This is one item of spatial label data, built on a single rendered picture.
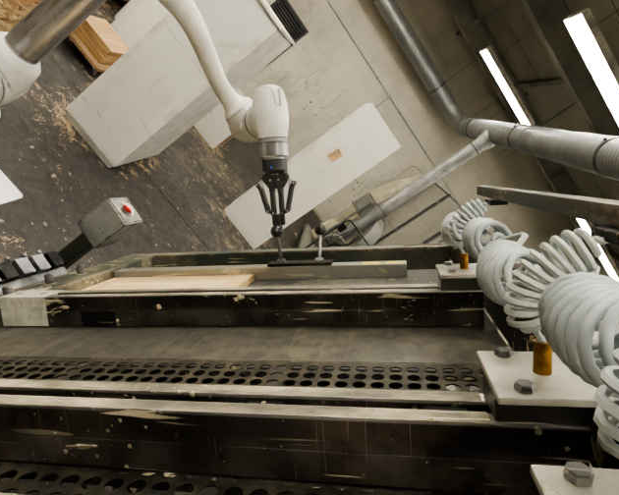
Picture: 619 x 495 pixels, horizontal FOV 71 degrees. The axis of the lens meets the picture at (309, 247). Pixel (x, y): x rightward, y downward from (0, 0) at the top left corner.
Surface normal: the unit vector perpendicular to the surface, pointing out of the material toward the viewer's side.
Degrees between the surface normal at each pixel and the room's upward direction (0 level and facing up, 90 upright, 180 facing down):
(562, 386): 59
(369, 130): 90
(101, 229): 90
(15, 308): 90
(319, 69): 90
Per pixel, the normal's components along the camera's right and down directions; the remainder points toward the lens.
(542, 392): -0.07, -0.99
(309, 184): -0.07, 0.32
